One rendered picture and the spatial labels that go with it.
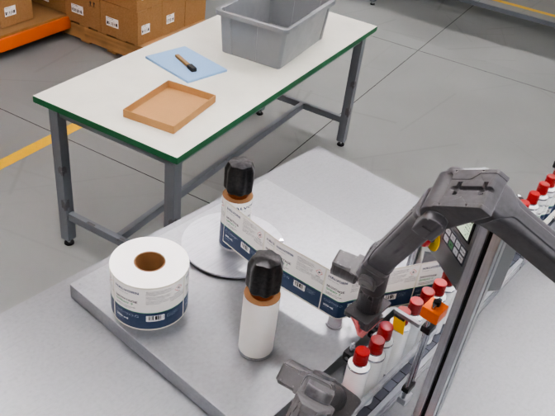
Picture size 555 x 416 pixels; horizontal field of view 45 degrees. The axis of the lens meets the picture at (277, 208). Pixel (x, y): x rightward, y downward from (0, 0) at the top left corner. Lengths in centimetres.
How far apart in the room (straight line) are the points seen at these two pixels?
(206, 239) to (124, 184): 185
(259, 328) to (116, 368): 38
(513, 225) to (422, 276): 80
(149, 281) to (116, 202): 204
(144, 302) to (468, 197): 93
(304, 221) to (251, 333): 62
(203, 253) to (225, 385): 47
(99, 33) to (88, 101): 250
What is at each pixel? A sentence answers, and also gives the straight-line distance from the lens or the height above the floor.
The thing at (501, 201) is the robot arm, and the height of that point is 163.
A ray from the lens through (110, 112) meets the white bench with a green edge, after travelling 286.
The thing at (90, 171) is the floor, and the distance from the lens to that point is 395.
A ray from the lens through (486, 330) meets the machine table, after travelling 203.
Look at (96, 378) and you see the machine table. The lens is 174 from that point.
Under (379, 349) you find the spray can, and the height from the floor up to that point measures 107.
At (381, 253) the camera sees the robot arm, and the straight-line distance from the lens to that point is 132.
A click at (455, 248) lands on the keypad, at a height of 137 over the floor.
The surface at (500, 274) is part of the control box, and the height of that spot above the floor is 133.
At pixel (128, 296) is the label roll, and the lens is 170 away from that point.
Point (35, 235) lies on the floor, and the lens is 351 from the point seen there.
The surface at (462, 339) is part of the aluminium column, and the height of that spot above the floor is 119.
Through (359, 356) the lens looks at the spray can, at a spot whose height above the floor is 108.
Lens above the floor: 216
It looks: 36 degrees down
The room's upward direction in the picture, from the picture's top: 8 degrees clockwise
